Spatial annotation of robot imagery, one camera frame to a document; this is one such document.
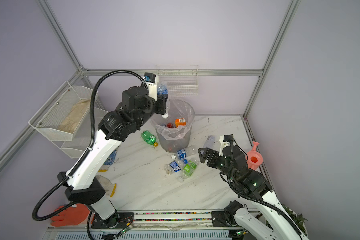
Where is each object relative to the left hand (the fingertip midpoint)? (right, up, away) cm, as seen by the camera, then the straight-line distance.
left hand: (161, 95), depth 61 cm
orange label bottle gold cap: (+7, -9, +35) cm, 36 cm away
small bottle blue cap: (+3, -37, +29) cm, 47 cm away
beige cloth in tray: (-50, -10, +16) cm, 54 cm away
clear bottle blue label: (+9, -30, +32) cm, 45 cm away
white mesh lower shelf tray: (-43, -18, +14) cm, 49 cm away
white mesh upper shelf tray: (-55, -7, +16) cm, 57 cm away
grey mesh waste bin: (+1, -25, +37) cm, 45 cm away
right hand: (+18, -24, +5) cm, 31 cm away
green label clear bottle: (+12, -37, +26) cm, 47 cm away
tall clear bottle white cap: (+26, -24, +40) cm, 54 cm away
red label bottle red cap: (-1, -11, +40) cm, 42 cm away
